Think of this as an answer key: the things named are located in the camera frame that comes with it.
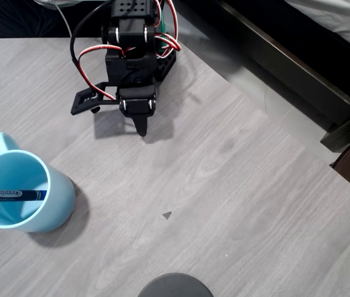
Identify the green plastic part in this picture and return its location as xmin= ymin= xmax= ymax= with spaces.
xmin=157 ymin=17 xmax=169 ymax=56

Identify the thick black camera cable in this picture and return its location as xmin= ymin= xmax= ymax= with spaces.
xmin=69 ymin=0 xmax=114 ymax=92

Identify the red white arm wire bundle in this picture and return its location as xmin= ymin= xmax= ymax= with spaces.
xmin=153 ymin=0 xmax=182 ymax=60

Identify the blue capped black marker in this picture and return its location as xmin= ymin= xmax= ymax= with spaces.
xmin=0 ymin=188 xmax=49 ymax=203

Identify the white cloth bundle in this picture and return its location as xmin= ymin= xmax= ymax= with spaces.
xmin=33 ymin=0 xmax=82 ymax=11

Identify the thin white cable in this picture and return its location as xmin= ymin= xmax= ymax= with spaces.
xmin=53 ymin=0 xmax=73 ymax=38

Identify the red white gripper wire loop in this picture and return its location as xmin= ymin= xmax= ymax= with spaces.
xmin=78 ymin=44 xmax=126 ymax=101

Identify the dark bed frame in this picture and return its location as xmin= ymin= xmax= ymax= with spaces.
xmin=174 ymin=0 xmax=350 ymax=153

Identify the light blue ceramic mug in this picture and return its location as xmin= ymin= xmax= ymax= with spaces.
xmin=0 ymin=132 xmax=77 ymax=233

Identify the white bedding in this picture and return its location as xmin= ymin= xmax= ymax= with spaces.
xmin=286 ymin=0 xmax=350 ymax=57

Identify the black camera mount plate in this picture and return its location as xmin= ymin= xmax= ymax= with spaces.
xmin=70 ymin=81 xmax=119 ymax=116

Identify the dark round disc object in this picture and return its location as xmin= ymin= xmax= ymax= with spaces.
xmin=137 ymin=272 xmax=215 ymax=297

